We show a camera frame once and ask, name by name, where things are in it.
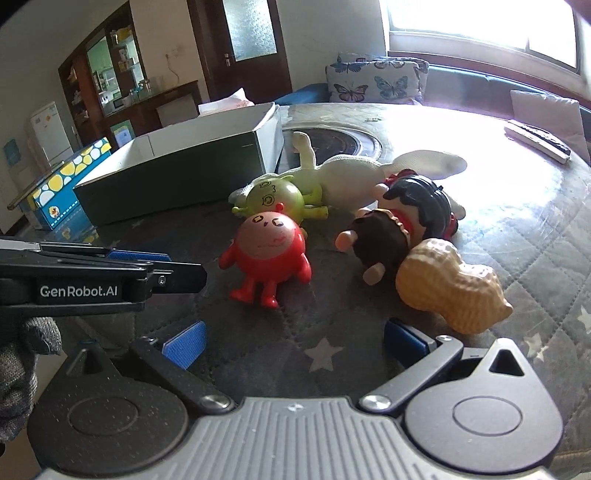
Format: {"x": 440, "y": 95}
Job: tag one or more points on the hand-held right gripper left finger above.
{"x": 183, "y": 345}

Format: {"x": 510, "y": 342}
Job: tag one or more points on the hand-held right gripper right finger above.
{"x": 406, "y": 337}

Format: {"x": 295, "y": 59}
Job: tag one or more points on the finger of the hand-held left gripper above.
{"x": 138, "y": 256}
{"x": 182, "y": 278}

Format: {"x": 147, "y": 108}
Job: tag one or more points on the tan peanut toy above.
{"x": 443, "y": 281}

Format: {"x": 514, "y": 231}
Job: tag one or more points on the red round toy figure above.
{"x": 268, "y": 258}

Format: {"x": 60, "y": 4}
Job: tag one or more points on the grey cardboard box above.
{"x": 184, "y": 175}

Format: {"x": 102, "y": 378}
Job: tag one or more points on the black-haired doll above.
{"x": 383, "y": 235}

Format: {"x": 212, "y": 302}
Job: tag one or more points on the green round toy figure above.
{"x": 277, "y": 196}

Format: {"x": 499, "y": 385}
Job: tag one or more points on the white plush toy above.
{"x": 351, "y": 177}

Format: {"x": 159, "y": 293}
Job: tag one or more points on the person's left hand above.
{"x": 18, "y": 374}

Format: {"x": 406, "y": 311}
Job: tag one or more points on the blue yellow spotted box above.
{"x": 60, "y": 194}

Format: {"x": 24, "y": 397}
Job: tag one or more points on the small blue framed carton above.
{"x": 122, "y": 134}

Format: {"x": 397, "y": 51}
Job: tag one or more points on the white refrigerator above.
{"x": 51, "y": 134}

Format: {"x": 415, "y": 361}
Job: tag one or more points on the water dispenser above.
{"x": 13, "y": 159}

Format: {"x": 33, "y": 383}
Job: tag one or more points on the dark wooden cabinet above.
{"x": 92, "y": 92}

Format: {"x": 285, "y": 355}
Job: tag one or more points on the pink white tissue pack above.
{"x": 226, "y": 104}

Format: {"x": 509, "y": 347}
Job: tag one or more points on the round built-in table stove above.
{"x": 341, "y": 141}

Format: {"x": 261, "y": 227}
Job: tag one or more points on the dark wooden door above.
{"x": 212, "y": 46}

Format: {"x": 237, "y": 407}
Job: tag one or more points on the white remote control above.
{"x": 535, "y": 138}

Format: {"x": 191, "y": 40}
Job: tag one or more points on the butterfly print pillow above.
{"x": 374, "y": 81}

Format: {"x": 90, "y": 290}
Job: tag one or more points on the blue sofa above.
{"x": 466, "y": 85}

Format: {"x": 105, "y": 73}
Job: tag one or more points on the white pillow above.
{"x": 549, "y": 113}

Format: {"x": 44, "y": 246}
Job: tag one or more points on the window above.
{"x": 480, "y": 23}

